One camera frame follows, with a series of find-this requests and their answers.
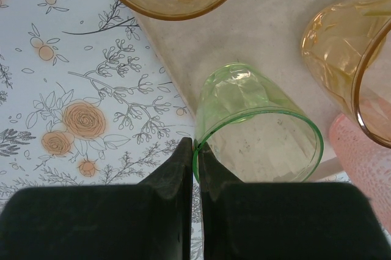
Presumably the salmon textured plastic glass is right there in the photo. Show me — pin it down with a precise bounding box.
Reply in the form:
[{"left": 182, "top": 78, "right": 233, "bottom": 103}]
[{"left": 328, "top": 112, "right": 391, "bottom": 233}]

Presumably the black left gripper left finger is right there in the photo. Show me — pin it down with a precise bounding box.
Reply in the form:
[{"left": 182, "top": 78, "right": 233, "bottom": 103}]
[{"left": 0, "top": 137, "right": 194, "bottom": 260}]

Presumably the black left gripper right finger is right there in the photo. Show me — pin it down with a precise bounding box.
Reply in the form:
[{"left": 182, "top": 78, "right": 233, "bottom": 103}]
[{"left": 197, "top": 143, "right": 391, "bottom": 260}]

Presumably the pink rectangular tray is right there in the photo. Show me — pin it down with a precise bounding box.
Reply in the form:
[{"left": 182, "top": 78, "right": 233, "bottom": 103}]
[{"left": 134, "top": 0, "right": 391, "bottom": 181}]

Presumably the small green plastic glass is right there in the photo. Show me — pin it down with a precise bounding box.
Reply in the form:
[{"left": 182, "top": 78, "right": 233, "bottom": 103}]
[{"left": 192, "top": 62, "right": 324, "bottom": 183}]

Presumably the amber faceted plastic glass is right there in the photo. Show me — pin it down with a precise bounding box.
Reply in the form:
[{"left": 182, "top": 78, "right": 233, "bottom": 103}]
[{"left": 301, "top": 0, "right": 391, "bottom": 151}]

